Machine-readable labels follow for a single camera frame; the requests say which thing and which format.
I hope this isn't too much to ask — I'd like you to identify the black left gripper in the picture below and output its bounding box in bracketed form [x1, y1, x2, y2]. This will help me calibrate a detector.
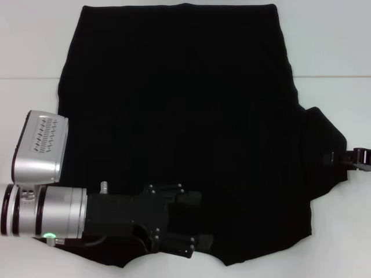
[83, 184, 214, 258]

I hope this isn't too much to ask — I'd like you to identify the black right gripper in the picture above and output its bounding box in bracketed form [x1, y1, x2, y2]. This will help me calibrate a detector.
[323, 147, 371, 174]

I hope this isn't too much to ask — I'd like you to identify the black shirt with FREE print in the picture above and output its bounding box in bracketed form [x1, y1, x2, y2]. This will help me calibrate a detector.
[56, 2, 348, 261]

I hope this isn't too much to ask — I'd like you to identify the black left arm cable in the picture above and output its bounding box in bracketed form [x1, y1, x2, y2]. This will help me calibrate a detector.
[46, 231, 108, 247]

